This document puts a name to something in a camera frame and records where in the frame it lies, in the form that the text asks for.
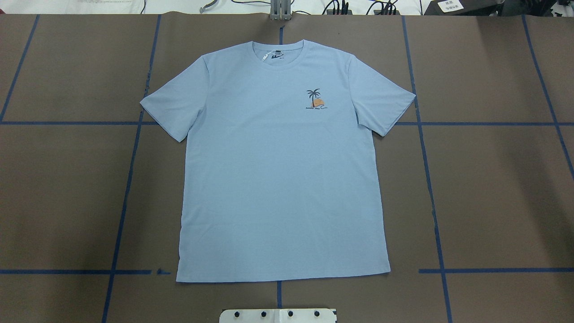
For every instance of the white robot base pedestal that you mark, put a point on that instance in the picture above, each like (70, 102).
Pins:
(293, 315)

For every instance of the grey aluminium frame post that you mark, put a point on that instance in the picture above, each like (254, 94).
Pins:
(280, 10)

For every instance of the light blue t-shirt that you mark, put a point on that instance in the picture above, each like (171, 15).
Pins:
(280, 179)

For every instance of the black box with label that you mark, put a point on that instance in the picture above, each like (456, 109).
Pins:
(464, 8)

